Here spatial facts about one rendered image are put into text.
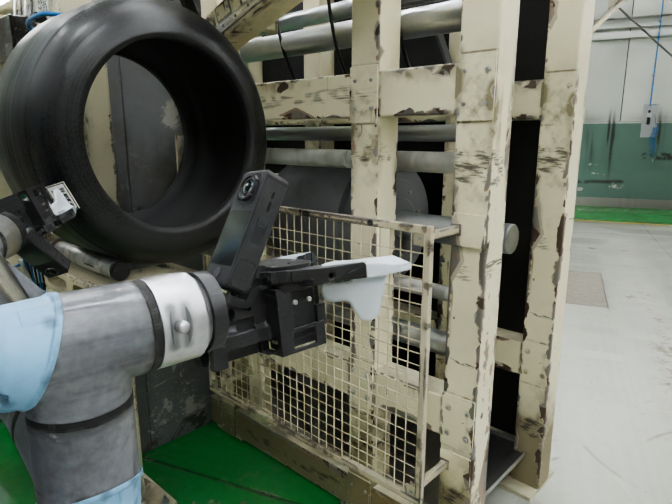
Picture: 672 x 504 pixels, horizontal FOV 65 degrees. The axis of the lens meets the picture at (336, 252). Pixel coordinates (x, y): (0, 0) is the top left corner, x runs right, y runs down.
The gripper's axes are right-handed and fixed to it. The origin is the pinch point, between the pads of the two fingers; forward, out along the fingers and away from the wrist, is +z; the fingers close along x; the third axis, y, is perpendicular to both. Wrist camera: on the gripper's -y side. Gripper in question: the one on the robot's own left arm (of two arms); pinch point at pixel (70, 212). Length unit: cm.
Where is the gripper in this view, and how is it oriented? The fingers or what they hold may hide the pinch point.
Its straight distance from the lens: 116.3
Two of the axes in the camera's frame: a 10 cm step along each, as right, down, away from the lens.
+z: 0.3, -3.4, 9.4
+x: -9.4, 3.1, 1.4
